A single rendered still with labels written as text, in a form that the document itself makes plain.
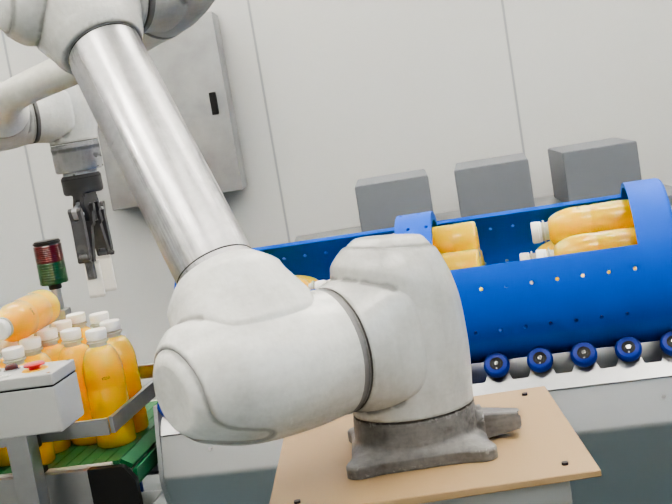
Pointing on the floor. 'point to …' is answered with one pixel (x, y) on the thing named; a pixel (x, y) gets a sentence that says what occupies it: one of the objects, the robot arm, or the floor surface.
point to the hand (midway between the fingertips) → (100, 278)
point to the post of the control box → (27, 470)
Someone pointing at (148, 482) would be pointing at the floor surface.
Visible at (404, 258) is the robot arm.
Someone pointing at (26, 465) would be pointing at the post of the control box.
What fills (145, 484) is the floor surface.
